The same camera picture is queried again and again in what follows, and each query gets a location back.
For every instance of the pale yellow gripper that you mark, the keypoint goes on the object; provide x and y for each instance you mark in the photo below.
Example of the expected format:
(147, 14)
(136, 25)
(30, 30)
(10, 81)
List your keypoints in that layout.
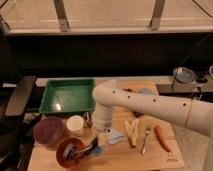
(102, 136)

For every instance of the black dish brush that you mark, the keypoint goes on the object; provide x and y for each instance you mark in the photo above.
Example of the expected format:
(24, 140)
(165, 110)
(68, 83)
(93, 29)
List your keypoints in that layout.
(80, 151)

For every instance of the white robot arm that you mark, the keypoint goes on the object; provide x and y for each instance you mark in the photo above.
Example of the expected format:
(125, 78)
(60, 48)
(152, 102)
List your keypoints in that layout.
(191, 114)

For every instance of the red bowl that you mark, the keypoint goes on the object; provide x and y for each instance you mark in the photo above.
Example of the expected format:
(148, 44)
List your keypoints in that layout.
(60, 149)

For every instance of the purple bowl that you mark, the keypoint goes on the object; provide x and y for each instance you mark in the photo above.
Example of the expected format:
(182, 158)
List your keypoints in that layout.
(48, 131)

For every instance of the metal bowl on shelf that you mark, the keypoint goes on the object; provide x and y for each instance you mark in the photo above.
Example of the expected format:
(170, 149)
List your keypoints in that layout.
(184, 75)

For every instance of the blue folded cloth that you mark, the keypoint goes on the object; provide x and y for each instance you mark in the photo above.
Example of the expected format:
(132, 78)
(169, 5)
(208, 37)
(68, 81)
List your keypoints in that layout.
(115, 136)

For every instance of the small blue cup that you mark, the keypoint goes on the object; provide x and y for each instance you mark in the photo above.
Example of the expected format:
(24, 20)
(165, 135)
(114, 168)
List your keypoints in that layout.
(98, 150)

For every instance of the metal shaker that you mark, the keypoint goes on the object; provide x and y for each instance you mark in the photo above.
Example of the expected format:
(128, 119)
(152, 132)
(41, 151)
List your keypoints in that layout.
(88, 119)

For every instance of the white cup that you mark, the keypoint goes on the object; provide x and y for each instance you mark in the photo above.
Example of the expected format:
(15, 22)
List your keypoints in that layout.
(75, 124)

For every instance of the black rectangular block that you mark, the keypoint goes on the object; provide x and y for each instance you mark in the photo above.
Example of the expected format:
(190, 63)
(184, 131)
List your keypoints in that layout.
(137, 114)

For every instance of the silver fork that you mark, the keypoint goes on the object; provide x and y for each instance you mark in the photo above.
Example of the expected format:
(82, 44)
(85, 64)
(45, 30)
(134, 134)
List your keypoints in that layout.
(147, 133)

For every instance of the dark red grapes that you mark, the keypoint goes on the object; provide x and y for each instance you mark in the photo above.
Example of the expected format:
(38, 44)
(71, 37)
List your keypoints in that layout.
(128, 89)

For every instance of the orange carrot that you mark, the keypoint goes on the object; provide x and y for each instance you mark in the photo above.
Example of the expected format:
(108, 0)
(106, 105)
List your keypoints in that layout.
(160, 138)

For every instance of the green plastic tray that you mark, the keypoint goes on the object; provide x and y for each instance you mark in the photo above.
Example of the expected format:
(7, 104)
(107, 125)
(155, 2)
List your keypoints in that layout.
(69, 96)

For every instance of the blue sponge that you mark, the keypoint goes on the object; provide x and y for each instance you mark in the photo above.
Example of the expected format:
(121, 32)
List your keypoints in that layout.
(145, 91)

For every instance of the black office chair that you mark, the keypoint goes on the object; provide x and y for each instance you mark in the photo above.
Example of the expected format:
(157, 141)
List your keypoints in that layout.
(12, 108)

